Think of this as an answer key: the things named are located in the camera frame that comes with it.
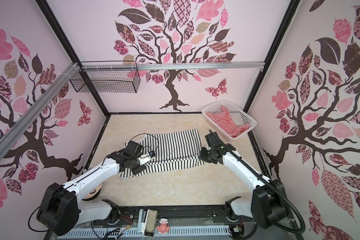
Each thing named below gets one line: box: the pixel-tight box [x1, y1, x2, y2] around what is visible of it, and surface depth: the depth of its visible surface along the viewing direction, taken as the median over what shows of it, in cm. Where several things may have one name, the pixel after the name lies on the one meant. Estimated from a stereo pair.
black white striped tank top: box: [118, 129, 205, 180], surface depth 89 cm
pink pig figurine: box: [157, 218, 170, 234], surface depth 71 cm
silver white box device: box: [137, 209, 159, 237], surface depth 71 cm
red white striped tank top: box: [206, 105, 250, 138], surface depth 112 cm
